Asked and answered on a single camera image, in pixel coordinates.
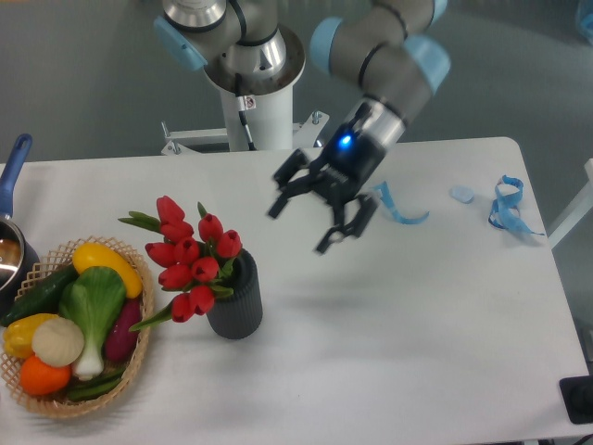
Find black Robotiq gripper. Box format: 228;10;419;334
268;123;386;253

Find red tulip bouquet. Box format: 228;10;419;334
120;196;243;332

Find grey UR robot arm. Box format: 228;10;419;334
154;1;450;253

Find dark grey ribbed vase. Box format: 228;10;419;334
207;249;263;340

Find blue ribbon strip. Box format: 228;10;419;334
372;182;430;225

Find blue ribbon right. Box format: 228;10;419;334
487;175;544;235

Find yellow squash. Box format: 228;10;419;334
72;242;143;299

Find green bok choy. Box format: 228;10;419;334
58;266;126;381

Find purple sweet potato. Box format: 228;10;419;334
104;299;142;362

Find woven wicker basket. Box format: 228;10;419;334
1;236;155;419

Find dark green cucumber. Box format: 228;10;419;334
1;264;79;327

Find cream white garlic bun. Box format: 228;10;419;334
32;317;84;367

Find green bean pods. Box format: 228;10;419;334
66;367;124;402

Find black device at edge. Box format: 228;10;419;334
559;375;592;425

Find yellow bell pepper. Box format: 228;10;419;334
3;313;58;359

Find orange fruit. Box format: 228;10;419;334
19;355;71;396

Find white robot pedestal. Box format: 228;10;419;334
161;85;330;156

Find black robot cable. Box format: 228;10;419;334
233;73;258;152

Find white frame at right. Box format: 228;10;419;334
548;159;592;248

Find blue handled saucepan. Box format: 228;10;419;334
1;133;39;316

